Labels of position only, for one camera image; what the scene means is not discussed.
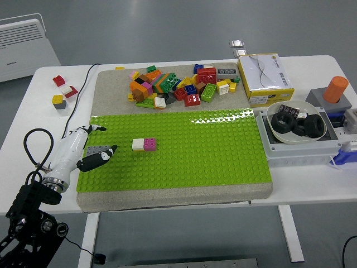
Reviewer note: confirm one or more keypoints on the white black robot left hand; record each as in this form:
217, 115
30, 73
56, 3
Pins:
67, 150

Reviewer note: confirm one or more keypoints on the grey long toy brick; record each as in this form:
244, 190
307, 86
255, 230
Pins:
94, 149

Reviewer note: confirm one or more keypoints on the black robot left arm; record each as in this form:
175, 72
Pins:
30, 195

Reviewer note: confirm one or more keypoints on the grey sloped toy brick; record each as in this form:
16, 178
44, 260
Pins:
60, 105

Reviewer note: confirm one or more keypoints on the red sloped toy brick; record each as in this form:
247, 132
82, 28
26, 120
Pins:
73, 92

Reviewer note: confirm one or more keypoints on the small white toy brick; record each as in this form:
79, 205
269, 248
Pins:
66, 89

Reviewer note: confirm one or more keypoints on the brown toy brick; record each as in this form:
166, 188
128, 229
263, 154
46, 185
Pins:
138, 94
199, 87
143, 77

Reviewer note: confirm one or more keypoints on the magenta toy brick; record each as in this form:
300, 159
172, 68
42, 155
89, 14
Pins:
147, 88

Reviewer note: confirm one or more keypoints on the white orange toy brick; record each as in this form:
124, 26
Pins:
159, 102

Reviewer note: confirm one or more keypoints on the dark grey toy brick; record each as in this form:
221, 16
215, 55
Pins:
169, 98

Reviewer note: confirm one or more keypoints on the small red toy brick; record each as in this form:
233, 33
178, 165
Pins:
180, 93

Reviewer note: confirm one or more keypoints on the green studded baseplate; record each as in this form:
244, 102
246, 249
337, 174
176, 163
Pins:
195, 156

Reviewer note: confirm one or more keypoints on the glossy red toy brick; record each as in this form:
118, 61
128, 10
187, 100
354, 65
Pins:
192, 100

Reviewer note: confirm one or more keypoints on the blue toy brick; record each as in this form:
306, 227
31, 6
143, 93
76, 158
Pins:
198, 68
190, 88

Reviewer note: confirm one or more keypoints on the yellow orange toy brick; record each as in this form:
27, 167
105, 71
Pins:
194, 79

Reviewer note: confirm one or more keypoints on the lime green toy brick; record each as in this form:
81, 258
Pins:
208, 92

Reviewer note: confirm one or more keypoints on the large red toy brick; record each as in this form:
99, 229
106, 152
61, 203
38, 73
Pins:
206, 74

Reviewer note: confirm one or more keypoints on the flat white toy brick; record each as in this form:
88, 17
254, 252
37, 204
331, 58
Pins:
207, 66

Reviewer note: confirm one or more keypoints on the white yellow toy brick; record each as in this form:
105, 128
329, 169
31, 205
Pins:
222, 87

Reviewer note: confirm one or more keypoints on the grey three-stud toy brick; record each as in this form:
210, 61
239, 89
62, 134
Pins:
226, 73

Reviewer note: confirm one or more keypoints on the white table leg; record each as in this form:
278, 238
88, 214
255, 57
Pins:
89, 237
290, 231

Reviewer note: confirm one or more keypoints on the flat green long brick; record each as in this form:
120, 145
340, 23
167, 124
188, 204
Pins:
145, 103

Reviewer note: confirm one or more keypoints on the grey-brown mat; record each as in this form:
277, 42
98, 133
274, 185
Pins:
167, 196

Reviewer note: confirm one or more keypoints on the white panel heater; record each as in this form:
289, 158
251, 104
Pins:
22, 47

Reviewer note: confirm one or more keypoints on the small dark green brick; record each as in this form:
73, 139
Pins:
236, 79
151, 68

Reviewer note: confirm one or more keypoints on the striped green orange brick stack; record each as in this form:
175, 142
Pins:
166, 83

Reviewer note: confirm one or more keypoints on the silver floor socket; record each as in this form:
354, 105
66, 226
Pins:
236, 43
240, 53

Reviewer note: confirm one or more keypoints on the white yellow cardboard box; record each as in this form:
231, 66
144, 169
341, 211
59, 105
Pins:
265, 75

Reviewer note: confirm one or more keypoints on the large black nut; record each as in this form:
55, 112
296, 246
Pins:
315, 126
279, 127

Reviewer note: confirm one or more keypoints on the dark brown packet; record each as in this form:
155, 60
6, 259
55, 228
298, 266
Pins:
288, 109

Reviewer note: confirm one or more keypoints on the grey plastic junction box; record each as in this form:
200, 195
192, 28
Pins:
295, 152

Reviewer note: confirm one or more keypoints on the small black nut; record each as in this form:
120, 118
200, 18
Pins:
297, 131

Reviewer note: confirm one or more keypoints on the white bowl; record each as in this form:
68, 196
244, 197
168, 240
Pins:
295, 104

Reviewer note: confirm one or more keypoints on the grey block base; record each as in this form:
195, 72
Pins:
315, 97

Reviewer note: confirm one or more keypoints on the blue flat plate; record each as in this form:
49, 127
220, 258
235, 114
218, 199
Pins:
337, 114

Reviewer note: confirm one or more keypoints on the orange cylinder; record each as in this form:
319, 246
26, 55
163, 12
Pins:
335, 88

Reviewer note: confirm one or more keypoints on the blue plastic block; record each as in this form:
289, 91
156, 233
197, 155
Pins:
344, 157

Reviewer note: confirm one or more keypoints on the grey white clamp piece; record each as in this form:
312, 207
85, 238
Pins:
350, 118

